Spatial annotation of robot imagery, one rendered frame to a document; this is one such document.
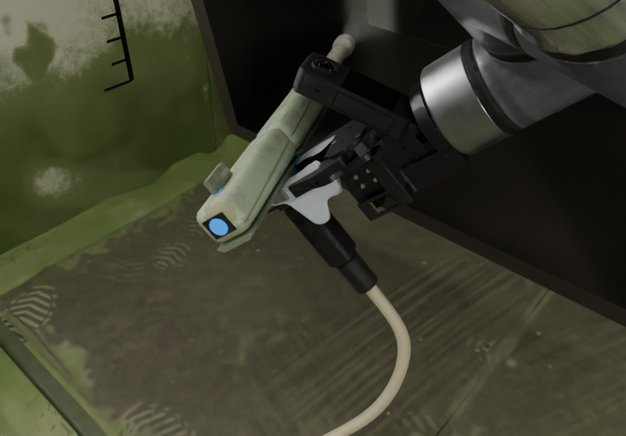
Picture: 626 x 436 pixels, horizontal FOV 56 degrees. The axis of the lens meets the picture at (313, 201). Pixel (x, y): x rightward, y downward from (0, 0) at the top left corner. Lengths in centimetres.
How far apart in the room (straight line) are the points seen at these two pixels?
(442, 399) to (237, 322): 40
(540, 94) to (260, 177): 26
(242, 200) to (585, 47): 34
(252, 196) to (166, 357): 63
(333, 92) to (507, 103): 15
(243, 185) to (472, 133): 21
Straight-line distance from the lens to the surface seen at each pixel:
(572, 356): 120
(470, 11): 40
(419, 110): 53
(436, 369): 111
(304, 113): 69
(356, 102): 54
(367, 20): 100
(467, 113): 50
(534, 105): 50
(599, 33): 28
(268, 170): 59
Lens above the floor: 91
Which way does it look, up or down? 37 degrees down
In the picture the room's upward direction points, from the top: straight up
